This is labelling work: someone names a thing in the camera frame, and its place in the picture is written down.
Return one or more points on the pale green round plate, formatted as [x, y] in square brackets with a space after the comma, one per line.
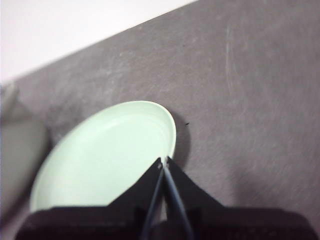
[100, 155]

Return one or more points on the pale green electric steamer pot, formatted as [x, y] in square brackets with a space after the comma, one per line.
[20, 150]

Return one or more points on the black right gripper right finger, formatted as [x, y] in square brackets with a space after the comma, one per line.
[237, 225]

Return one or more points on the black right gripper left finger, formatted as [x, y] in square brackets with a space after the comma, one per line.
[87, 225]

